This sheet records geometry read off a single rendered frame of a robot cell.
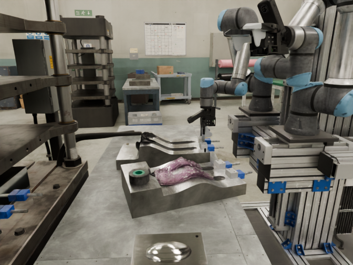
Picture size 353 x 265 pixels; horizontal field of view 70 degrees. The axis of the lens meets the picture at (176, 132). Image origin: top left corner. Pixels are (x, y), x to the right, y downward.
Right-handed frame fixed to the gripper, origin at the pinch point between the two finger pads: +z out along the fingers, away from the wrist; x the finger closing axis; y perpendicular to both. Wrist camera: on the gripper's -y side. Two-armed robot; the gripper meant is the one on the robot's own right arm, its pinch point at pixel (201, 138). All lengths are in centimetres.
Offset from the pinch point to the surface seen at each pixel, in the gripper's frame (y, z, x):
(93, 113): -163, 63, 350
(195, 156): -6.0, 4.2, -17.7
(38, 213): -73, 12, -53
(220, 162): 5.0, 2.5, -29.5
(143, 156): -33.6, 3.2, -17.7
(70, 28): -188, -93, 348
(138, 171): -33, -4, -50
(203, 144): -1.2, -1.0, -13.2
